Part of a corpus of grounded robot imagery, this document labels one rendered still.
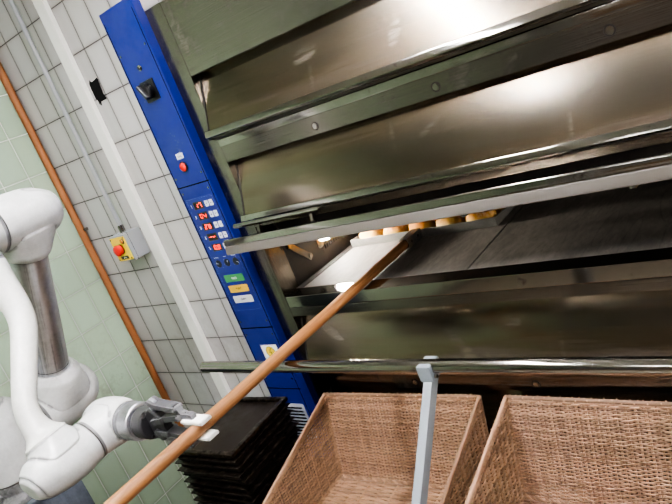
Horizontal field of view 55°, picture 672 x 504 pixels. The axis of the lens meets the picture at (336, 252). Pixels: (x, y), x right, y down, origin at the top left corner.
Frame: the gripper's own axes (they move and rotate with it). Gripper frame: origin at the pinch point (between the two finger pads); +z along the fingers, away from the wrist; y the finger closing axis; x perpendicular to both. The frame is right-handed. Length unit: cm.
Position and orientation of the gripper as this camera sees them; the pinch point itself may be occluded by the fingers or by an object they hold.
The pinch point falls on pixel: (199, 426)
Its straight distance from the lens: 141.3
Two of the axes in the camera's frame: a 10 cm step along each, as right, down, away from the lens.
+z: 7.6, -1.1, -6.3
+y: 3.5, 9.0, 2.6
